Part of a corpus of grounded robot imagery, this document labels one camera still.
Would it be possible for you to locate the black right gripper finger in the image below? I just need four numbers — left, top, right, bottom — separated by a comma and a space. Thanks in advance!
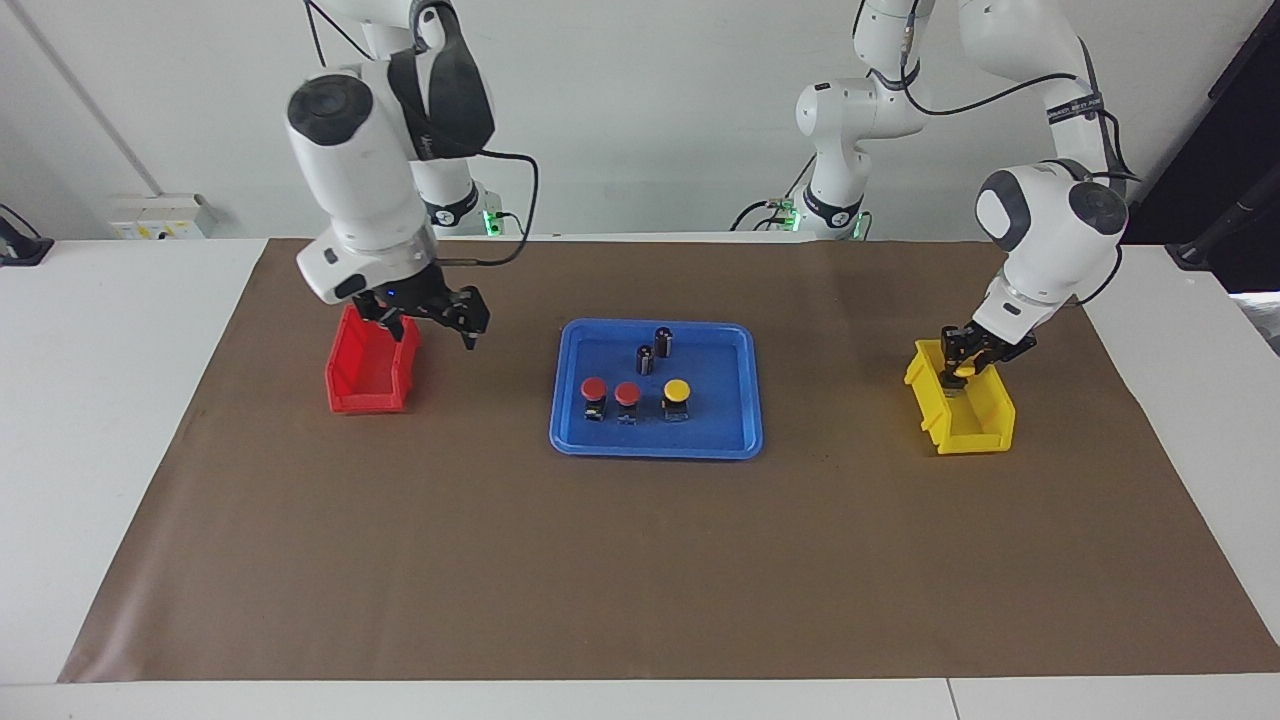
440, 287, 491, 351
352, 300, 406, 341

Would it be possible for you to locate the blue plastic tray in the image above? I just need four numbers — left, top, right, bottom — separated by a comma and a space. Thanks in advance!
548, 318, 765, 461

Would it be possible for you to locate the red plastic bin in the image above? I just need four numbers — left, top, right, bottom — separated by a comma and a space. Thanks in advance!
324, 303, 423, 415

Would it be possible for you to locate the yellow plastic bin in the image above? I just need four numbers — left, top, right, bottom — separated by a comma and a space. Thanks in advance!
903, 337, 1017, 457

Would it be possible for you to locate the black tripod leg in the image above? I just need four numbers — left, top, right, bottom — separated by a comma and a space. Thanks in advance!
1165, 190, 1280, 271

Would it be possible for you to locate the grey device corner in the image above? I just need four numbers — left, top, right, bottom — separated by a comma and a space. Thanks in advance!
1235, 290, 1280, 356

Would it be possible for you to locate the brown paper table mat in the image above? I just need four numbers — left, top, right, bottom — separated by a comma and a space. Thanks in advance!
58, 238, 1280, 684

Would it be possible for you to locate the black curtain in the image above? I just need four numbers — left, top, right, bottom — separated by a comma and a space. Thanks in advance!
1120, 0, 1280, 296

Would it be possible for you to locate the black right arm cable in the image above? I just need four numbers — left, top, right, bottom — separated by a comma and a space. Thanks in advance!
435, 150, 541, 268

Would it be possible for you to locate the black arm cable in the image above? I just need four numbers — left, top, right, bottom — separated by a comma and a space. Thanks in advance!
900, 0, 1141, 301
435, 150, 541, 268

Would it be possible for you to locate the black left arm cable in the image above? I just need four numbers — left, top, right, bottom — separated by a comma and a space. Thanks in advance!
900, 0, 1141, 301

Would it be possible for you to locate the black left base cable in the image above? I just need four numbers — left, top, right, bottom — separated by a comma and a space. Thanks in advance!
730, 180, 801, 233

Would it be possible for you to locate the white wall power strip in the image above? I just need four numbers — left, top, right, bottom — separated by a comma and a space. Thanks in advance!
108, 195, 216, 239

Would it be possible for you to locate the black clamp mount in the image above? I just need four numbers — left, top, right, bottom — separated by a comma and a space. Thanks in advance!
0, 205, 56, 268

